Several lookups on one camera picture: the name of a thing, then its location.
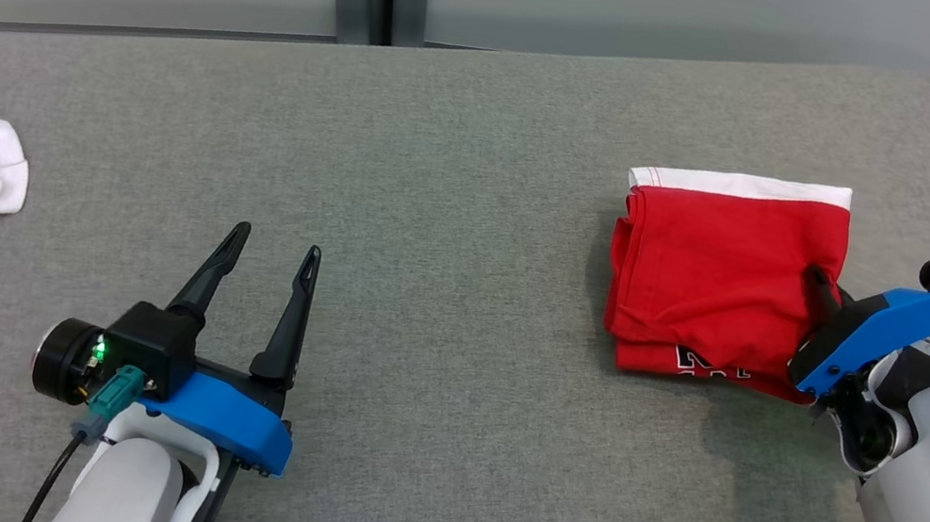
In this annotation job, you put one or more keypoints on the teal left camera connector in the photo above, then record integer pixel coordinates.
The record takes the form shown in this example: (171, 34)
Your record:
(113, 400)

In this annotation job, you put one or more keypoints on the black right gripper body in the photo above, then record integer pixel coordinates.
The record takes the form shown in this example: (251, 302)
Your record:
(863, 417)

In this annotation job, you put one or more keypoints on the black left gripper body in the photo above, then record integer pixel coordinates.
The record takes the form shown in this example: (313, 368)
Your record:
(65, 361)

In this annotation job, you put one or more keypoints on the blue right camera mount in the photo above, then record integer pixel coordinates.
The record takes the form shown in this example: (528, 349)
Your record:
(894, 322)

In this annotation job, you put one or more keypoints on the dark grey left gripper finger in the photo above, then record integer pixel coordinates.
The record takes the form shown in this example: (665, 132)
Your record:
(213, 279)
(289, 326)

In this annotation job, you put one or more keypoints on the red shirt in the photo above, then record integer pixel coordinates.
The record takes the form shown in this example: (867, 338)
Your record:
(713, 266)

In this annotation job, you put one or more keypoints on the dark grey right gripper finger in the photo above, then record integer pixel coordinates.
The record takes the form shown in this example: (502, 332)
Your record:
(821, 290)

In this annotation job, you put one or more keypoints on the grey fabric padded bench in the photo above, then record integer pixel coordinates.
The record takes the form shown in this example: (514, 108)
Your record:
(470, 233)

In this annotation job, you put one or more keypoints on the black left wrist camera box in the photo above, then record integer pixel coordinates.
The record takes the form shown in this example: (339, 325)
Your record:
(149, 344)

